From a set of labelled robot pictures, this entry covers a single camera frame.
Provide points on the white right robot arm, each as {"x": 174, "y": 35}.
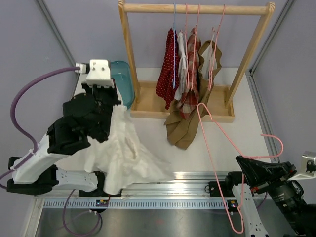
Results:
{"x": 300, "y": 215}

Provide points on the blue wire hanger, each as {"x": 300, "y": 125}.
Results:
{"x": 174, "y": 47}

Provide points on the red polka dot skirt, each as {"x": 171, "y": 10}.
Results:
{"x": 164, "y": 87}

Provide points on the small white skirt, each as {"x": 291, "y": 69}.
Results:
{"x": 182, "y": 68}

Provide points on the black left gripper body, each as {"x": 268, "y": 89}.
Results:
{"x": 106, "y": 97}

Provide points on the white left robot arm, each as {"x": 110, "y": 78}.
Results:
{"x": 86, "y": 115}

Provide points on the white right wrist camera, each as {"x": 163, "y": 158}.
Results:
{"x": 308, "y": 167}

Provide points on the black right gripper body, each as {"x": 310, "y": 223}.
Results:
{"x": 289, "y": 170}

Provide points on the red plaid skirt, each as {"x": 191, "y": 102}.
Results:
{"x": 189, "y": 46}

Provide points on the teal plastic bin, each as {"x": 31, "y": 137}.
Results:
{"x": 120, "y": 72}

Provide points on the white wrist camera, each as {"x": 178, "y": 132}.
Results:
{"x": 97, "y": 72}
{"x": 308, "y": 167}

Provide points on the tan skirt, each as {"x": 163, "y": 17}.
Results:
{"x": 181, "y": 132}

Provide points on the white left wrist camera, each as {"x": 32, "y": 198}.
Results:
{"x": 97, "y": 72}

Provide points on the slotted cable duct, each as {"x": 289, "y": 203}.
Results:
{"x": 136, "y": 203}

